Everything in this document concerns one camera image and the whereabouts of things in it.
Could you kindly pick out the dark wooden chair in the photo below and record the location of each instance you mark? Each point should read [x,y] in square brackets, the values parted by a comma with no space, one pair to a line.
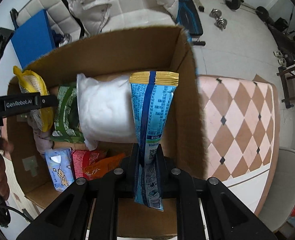
[287,77]

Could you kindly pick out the checkered table mat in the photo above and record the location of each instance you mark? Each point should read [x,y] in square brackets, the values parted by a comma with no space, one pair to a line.
[242,126]

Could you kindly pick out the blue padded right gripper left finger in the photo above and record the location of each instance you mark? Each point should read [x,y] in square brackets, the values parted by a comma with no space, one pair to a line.
[128,180]

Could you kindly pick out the black floor barbell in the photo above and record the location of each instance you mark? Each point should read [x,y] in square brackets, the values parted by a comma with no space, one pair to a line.
[260,11]

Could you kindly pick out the green snack packet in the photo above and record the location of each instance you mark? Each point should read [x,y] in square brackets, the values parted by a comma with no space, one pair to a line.
[66,121]

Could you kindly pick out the white quilted chair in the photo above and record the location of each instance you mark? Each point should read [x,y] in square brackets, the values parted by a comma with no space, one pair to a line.
[59,17]

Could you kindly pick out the blue black weight bench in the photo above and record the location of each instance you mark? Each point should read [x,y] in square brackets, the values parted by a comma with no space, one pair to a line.
[188,18]

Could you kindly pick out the chrome dumbbell pair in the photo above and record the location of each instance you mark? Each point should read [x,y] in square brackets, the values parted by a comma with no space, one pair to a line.
[220,22]

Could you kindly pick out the lavender fluffy cloth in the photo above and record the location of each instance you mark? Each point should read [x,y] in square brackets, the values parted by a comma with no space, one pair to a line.
[42,139]

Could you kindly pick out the grey round chair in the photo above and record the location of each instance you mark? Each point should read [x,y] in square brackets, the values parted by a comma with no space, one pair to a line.
[280,200]

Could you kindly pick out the white soft pouch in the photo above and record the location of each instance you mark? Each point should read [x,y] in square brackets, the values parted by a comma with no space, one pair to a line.
[105,110]

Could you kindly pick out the red snack packet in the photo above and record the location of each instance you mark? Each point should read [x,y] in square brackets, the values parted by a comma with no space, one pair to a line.
[85,163]

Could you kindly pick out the brown cardboard box blue print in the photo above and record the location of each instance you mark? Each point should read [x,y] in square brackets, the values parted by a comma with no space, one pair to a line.
[105,57]

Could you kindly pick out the long blue wafer packet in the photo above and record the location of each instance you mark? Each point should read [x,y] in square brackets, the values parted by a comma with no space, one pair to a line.
[151,97]

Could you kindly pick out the white puffer jacket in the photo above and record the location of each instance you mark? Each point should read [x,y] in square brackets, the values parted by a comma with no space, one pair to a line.
[99,16]

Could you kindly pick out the blue folded mat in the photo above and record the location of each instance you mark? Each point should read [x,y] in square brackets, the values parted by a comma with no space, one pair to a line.
[33,39]

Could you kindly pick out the blue tissue packet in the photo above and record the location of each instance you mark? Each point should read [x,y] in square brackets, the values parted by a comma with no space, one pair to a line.
[59,162]

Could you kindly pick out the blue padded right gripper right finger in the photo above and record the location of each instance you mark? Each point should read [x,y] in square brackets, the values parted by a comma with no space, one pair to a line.
[167,182]

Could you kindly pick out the orange snack packet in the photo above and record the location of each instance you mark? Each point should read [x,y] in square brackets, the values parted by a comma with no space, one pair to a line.
[102,167]

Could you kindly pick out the yellow banana shaped pouch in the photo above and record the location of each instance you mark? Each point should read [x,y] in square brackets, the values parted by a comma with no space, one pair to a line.
[30,82]

